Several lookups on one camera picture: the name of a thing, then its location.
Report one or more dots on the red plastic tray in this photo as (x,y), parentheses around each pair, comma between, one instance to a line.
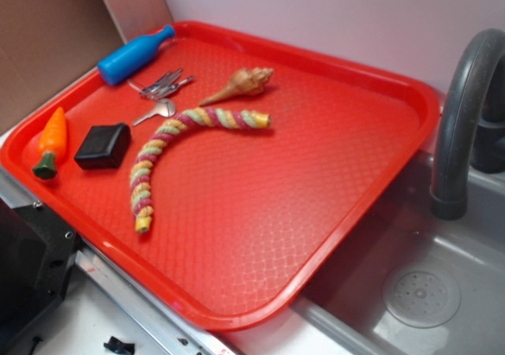
(242,219)

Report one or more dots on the tan spiral seashell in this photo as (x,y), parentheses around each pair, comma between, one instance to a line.
(245,82)

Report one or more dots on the silver key bunch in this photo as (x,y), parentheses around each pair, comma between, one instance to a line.
(159,93)

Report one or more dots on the black rectangular box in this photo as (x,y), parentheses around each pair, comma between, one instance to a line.
(104,147)

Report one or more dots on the blue plastic bottle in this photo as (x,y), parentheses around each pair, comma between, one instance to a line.
(125,61)

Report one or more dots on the grey plastic sink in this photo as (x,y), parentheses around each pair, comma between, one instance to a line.
(405,282)

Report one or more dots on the orange plastic carrot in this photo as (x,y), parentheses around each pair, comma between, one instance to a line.
(52,145)

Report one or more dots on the grey curved faucet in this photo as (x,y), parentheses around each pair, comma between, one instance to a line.
(471,132)

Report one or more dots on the small black clip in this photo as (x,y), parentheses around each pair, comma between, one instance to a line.
(117,346)

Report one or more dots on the brown cardboard panel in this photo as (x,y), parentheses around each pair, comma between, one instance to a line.
(48,44)

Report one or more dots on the multicolour twisted rope toy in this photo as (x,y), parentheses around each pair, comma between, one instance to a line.
(200,117)

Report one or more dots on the black metal bracket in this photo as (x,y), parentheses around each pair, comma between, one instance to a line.
(38,250)

